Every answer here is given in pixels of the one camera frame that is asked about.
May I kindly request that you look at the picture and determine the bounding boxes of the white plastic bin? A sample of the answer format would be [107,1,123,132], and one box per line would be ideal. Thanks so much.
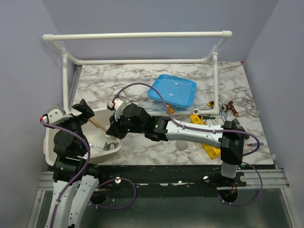
[43,108,123,166]

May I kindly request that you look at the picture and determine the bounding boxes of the frosted watch glass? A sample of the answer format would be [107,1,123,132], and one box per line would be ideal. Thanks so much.
[175,141,188,151]

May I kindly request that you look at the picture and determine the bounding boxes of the orange hose connector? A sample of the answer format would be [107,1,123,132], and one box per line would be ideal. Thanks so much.
[167,104,175,114]

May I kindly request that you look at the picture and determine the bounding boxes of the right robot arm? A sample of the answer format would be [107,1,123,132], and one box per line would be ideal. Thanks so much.
[106,104,244,186]

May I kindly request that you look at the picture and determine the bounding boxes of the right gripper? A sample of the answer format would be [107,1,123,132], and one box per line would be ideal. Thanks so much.
[106,111,145,141]

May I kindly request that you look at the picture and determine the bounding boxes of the black item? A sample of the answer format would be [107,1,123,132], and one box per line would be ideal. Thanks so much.
[103,142,118,151]

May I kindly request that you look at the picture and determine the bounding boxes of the black mounting rail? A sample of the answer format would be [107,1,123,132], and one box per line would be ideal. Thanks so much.
[88,164,246,199]

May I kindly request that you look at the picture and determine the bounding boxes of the yellow test tube rack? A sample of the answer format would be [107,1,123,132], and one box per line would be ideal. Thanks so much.
[190,114,220,160]

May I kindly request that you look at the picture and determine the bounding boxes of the white PVC pipe frame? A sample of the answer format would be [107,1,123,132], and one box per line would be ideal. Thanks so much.
[42,30,232,115]

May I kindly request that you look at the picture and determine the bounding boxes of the wooden test tube clamp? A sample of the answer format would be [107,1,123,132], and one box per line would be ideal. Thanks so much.
[88,118,117,141]

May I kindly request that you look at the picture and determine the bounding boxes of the blue plastic bin lid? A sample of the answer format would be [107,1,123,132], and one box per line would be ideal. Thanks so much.
[152,74,197,108]

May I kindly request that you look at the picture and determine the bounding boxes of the yellow black screwdriver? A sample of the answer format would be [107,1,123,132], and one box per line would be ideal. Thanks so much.
[207,101,214,106]

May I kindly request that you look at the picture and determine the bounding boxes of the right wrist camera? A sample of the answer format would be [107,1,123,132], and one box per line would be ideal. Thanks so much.
[107,98,125,121]

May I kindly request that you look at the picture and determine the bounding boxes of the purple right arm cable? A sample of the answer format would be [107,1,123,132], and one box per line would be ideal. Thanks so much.
[109,82,264,207]

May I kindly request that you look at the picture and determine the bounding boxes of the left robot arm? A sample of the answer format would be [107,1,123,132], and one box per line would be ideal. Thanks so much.
[40,99,105,228]

